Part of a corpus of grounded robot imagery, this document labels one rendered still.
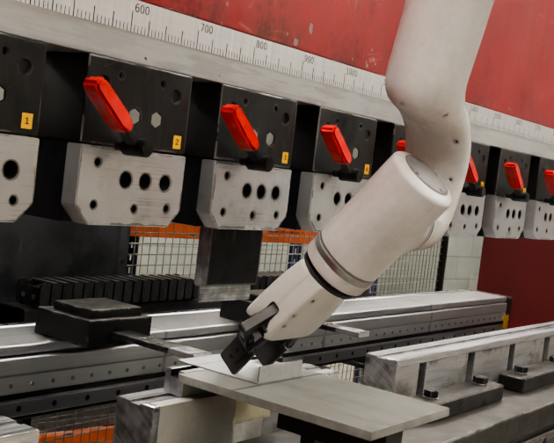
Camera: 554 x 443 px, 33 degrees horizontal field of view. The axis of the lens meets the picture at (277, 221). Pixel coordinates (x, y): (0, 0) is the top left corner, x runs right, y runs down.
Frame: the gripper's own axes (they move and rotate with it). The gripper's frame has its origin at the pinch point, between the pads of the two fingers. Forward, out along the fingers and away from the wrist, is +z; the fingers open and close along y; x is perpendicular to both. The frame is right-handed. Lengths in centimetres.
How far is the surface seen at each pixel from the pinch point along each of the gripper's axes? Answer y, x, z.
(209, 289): 3.2, -8.6, -2.0
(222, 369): 2.7, -0.2, 3.0
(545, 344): -114, 3, 9
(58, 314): 5.1, -22.4, 19.6
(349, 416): 5.9, 15.3, -9.9
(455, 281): -734, -197, 249
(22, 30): 37.8, -21.9, -23.6
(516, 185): -71, -15, -21
